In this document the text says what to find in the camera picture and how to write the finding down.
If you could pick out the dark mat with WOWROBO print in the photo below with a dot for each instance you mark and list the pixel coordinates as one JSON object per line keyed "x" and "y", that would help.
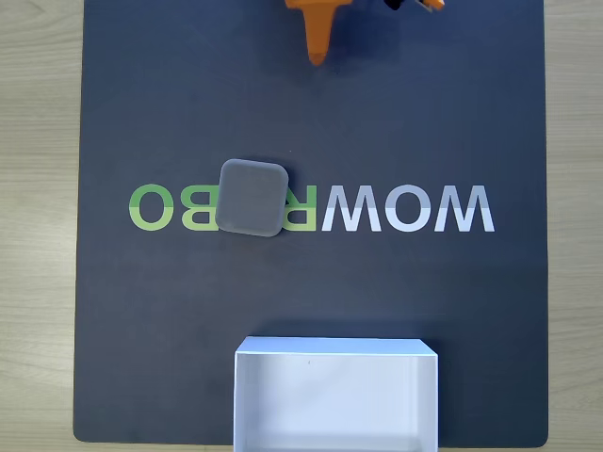
{"x": 188, "y": 292}

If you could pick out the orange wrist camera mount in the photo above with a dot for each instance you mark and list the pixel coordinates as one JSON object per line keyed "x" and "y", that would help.
{"x": 431, "y": 4}

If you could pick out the white open cardboard box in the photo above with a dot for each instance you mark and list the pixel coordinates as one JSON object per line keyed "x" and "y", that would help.
{"x": 334, "y": 405}

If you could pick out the grey square rounded block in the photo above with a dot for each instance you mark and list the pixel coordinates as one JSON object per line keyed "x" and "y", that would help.
{"x": 254, "y": 198}

